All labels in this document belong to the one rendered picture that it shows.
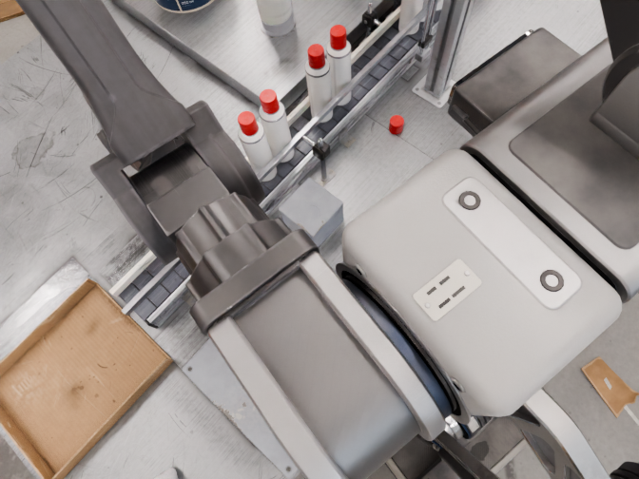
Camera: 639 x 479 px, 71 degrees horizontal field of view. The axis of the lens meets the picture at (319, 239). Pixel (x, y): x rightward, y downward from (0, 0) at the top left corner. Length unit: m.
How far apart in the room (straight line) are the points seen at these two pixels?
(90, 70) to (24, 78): 1.17
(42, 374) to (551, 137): 1.04
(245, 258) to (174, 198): 0.08
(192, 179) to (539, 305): 0.24
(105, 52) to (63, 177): 0.93
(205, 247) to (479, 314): 0.18
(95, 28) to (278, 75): 0.85
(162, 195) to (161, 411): 0.71
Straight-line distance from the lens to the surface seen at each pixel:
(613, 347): 2.02
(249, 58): 1.23
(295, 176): 1.02
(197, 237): 0.32
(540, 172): 0.29
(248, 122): 0.85
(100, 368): 1.07
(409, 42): 1.24
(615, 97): 0.30
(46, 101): 1.45
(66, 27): 0.37
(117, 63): 0.36
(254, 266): 0.27
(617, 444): 1.99
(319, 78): 0.96
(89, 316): 1.10
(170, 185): 0.36
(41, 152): 1.35
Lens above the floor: 1.76
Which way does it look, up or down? 69 degrees down
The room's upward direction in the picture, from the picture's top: 11 degrees counter-clockwise
